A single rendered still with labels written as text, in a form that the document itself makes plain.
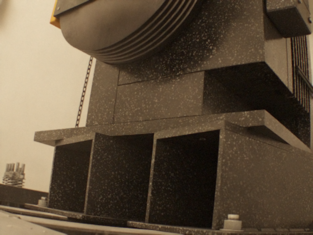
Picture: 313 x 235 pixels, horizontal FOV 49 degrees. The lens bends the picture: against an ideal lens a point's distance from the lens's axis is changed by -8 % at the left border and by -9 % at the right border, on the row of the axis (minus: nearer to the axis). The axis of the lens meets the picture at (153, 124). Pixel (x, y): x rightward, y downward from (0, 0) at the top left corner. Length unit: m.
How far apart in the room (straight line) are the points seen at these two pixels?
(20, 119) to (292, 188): 2.21
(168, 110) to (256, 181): 0.25
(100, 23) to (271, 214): 0.58
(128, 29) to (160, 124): 0.22
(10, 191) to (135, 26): 1.03
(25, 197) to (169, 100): 0.98
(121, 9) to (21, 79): 2.02
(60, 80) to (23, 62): 0.34
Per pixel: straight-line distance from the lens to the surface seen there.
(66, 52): 3.02
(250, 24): 0.80
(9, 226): 0.34
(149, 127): 0.84
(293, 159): 0.88
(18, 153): 2.72
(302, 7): 0.85
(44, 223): 0.52
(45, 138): 1.12
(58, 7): 1.07
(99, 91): 0.99
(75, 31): 0.96
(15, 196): 1.63
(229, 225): 0.63
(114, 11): 0.87
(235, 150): 0.69
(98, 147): 0.89
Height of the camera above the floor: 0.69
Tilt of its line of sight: 14 degrees up
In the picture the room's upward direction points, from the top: 6 degrees clockwise
